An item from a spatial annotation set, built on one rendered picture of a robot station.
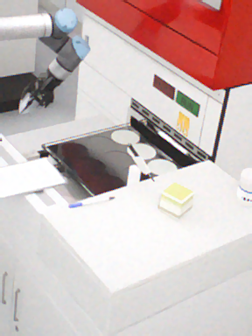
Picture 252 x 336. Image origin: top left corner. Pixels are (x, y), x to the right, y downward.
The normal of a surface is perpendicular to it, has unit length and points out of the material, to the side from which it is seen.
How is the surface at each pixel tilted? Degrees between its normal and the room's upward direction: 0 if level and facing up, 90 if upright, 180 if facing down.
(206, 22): 90
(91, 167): 0
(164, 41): 90
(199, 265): 90
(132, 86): 90
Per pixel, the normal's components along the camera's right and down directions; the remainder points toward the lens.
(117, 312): 0.60, 0.45
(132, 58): -0.79, 0.20
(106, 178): 0.14, -0.87
